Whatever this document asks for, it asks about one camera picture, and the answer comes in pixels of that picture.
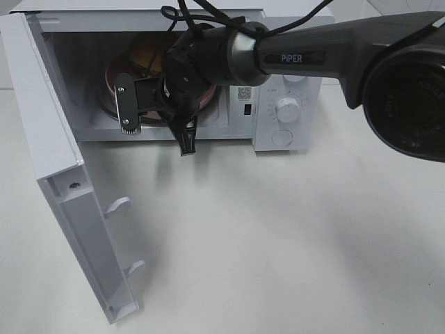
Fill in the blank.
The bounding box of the upper white round knob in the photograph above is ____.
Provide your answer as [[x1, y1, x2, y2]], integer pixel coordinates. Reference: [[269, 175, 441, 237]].
[[283, 75, 306, 83]]

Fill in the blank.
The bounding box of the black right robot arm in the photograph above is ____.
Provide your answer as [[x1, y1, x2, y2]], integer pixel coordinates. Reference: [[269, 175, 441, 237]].
[[135, 11, 444, 162]]

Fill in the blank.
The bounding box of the white microwave door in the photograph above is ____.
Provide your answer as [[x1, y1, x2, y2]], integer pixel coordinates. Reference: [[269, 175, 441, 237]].
[[1, 13, 145, 324]]

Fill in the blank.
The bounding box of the white microwave oven body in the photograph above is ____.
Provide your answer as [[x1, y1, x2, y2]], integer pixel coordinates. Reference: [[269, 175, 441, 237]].
[[9, 6, 337, 154]]

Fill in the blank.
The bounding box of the white round knob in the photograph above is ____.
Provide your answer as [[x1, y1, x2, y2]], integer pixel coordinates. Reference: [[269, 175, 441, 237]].
[[283, 75, 306, 83], [275, 97, 301, 123]]

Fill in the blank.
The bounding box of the burger with lettuce and cheese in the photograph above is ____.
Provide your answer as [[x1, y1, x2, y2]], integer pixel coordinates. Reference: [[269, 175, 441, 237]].
[[128, 32, 177, 78]]

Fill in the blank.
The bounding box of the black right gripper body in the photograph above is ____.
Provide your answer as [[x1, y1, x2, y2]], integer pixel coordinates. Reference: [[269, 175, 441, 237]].
[[135, 24, 234, 122]]

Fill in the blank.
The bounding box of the glass microwave turntable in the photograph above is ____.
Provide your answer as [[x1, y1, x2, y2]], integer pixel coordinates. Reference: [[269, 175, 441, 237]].
[[97, 86, 222, 125]]

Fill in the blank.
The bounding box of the white round door button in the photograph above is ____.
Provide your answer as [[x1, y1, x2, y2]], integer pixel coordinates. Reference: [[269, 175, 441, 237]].
[[271, 129, 293, 147]]

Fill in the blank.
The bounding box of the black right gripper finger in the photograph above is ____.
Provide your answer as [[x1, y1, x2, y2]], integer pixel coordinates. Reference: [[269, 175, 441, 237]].
[[169, 117, 197, 156]]

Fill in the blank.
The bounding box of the lower white round knob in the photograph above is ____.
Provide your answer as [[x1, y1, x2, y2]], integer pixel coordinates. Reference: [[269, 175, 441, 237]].
[[275, 97, 301, 123]]

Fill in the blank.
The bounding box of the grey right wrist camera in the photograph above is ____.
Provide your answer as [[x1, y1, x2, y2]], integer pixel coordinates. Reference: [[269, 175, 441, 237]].
[[114, 73, 140, 136]]

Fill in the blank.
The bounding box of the pink round plate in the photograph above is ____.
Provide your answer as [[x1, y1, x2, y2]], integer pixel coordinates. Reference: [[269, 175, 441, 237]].
[[99, 54, 221, 119]]

